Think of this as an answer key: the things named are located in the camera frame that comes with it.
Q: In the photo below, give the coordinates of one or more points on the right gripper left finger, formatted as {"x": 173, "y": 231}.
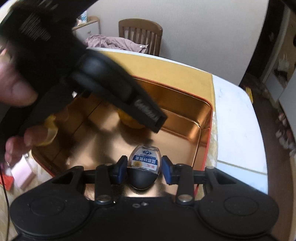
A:
{"x": 106, "y": 177}

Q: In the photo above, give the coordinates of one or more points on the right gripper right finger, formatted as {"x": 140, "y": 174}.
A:
{"x": 182, "y": 176}

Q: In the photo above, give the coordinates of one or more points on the black clear tape measure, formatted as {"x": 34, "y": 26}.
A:
{"x": 144, "y": 166}

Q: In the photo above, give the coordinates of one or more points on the red metal tin box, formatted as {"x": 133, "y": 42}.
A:
{"x": 94, "y": 134}

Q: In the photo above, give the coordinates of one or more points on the yellow white cylinder bottle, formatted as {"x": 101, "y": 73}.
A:
{"x": 46, "y": 132}

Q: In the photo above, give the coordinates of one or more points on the red candy wrapper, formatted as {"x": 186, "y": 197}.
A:
{"x": 8, "y": 181}

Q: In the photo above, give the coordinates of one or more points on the orange fruit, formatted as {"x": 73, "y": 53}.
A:
{"x": 128, "y": 120}

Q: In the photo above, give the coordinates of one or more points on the pink sticky note pad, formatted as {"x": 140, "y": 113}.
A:
{"x": 22, "y": 173}

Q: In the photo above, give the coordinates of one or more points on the person's left hand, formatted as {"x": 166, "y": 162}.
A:
{"x": 16, "y": 92}

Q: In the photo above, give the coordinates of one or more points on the white side cabinet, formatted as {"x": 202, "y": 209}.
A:
{"x": 88, "y": 29}

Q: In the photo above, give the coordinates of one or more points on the pink cloth on chair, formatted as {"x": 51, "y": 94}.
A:
{"x": 101, "y": 41}

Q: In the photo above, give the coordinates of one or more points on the yellow patterned tablecloth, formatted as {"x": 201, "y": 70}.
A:
{"x": 159, "y": 70}

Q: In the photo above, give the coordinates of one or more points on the wooden chair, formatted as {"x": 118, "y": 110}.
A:
{"x": 142, "y": 31}

